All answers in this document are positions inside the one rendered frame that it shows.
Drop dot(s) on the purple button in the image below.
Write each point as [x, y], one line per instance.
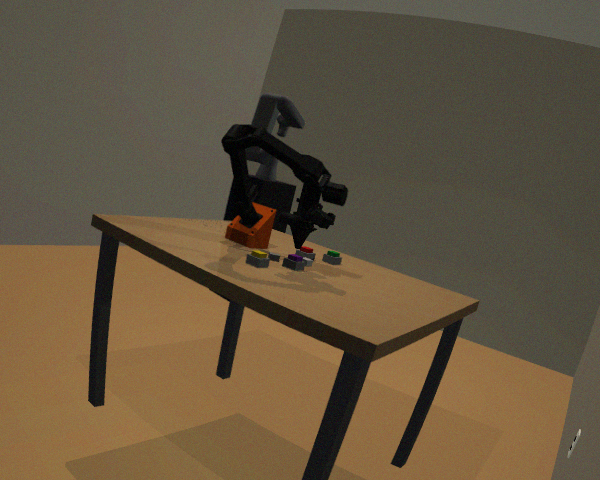
[294, 262]

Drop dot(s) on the red button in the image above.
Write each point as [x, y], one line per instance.
[306, 252]

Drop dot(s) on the green button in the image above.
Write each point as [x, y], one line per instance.
[332, 257]

